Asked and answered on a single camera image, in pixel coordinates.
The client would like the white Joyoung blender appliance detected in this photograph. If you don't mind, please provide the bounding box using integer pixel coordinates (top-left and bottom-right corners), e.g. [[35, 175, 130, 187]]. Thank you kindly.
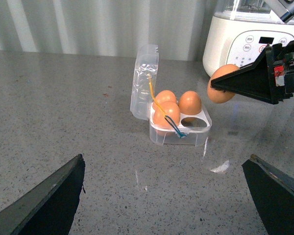
[[203, 0, 294, 75]]

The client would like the blue rubber band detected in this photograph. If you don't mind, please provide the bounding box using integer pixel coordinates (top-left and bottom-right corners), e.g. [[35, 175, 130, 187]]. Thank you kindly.
[[164, 115, 187, 139]]

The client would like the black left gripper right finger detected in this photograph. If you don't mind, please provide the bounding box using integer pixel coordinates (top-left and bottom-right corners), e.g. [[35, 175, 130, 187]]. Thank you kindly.
[[242, 154, 294, 235]]

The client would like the clear plastic egg box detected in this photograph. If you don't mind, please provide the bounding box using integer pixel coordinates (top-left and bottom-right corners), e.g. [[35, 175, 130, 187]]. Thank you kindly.
[[130, 44, 212, 146]]

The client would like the brown egg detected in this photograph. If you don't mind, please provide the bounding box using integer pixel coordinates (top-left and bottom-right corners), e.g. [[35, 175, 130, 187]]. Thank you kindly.
[[153, 101, 180, 129], [207, 64, 239, 104], [152, 90, 177, 110], [178, 91, 202, 115]]

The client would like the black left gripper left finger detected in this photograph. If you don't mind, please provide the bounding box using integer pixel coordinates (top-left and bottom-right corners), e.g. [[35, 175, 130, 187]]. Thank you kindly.
[[0, 154, 85, 235]]

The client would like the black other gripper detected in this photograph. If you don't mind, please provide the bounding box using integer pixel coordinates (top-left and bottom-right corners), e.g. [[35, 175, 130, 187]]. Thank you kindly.
[[211, 40, 294, 104]]

